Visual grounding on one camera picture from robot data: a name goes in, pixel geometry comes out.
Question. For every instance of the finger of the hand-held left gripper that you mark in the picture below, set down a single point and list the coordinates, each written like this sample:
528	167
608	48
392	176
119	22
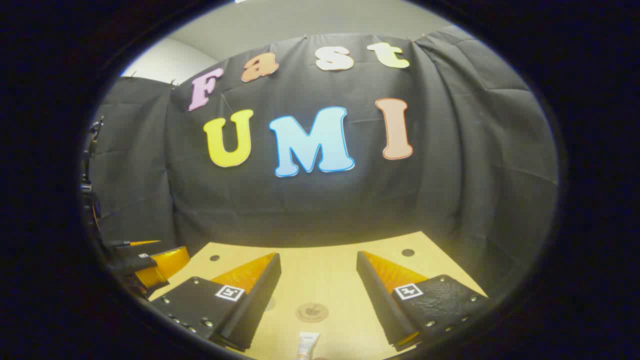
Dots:
132	261
167	265

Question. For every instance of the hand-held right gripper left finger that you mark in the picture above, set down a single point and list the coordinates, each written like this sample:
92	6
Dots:
260	295

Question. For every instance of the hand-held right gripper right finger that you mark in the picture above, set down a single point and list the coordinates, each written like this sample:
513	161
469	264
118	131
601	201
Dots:
375	295

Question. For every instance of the round cork coaster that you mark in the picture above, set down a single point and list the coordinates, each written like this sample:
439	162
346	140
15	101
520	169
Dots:
311	312

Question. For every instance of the white toothpaste tube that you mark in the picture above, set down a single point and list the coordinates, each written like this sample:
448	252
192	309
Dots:
308	346

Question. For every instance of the light wooden desktop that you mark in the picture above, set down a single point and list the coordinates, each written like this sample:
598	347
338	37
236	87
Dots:
320	280

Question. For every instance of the black backdrop cloth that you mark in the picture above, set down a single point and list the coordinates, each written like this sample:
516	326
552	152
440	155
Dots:
300	210

